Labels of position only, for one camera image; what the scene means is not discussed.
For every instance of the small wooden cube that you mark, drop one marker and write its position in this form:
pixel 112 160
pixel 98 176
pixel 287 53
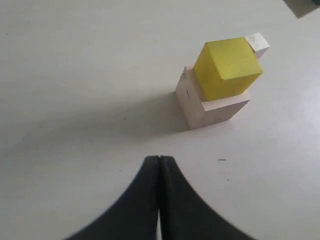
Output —
pixel 258 44

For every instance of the yellow cube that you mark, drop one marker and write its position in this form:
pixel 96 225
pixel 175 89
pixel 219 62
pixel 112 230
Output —
pixel 226 68

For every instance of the large light wooden cube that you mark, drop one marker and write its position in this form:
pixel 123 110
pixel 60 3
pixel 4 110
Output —
pixel 199 112

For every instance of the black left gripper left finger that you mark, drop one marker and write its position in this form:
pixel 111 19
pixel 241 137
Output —
pixel 134 216

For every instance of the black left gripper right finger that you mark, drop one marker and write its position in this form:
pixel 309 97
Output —
pixel 183 213

